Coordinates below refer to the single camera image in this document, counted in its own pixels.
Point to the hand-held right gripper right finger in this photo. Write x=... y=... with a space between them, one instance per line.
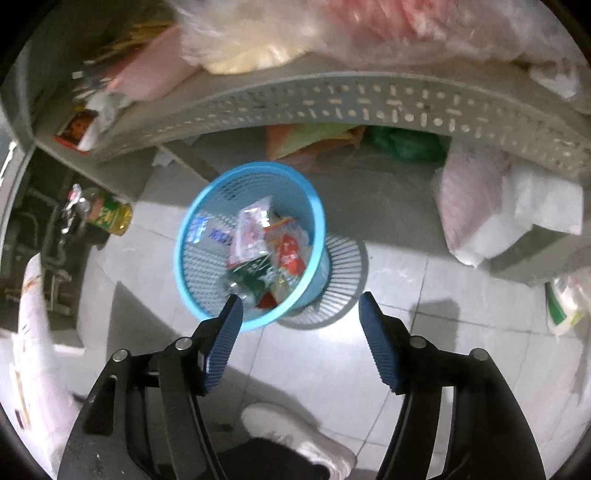
x=381 y=344

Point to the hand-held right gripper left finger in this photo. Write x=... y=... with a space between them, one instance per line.
x=224 y=344

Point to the green plastic bottle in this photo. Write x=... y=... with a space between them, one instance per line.
x=247 y=281

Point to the white blue toothpaste box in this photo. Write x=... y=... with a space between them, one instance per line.
x=212 y=233

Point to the red snack packet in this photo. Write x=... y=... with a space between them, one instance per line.
x=291 y=254

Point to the clear red printed wrapper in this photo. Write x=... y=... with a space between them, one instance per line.
x=251 y=230

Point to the blue plastic basket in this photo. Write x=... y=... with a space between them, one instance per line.
x=304 y=198

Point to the white shoe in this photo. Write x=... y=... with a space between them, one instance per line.
x=300 y=438

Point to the black trouser leg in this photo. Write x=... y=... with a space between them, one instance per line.
x=268 y=461

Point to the pink white sack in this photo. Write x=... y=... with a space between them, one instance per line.
x=480 y=207

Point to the yellow cooking oil bottle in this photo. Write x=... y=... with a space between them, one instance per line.
x=108 y=214

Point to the floral tablecloth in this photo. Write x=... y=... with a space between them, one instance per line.
x=32 y=360

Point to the white rag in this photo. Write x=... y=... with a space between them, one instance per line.
x=162 y=159

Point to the orange green bag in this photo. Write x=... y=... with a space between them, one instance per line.
x=309 y=143

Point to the perforated grey shelf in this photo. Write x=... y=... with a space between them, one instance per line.
x=323 y=101

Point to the red printed box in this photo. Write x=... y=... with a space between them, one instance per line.
x=74 y=131

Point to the pink plastic basin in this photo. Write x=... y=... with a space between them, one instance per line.
x=152 y=69

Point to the clear bag yellow contents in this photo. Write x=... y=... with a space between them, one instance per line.
x=249 y=46

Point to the clear bag red contents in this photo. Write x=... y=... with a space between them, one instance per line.
x=415 y=27

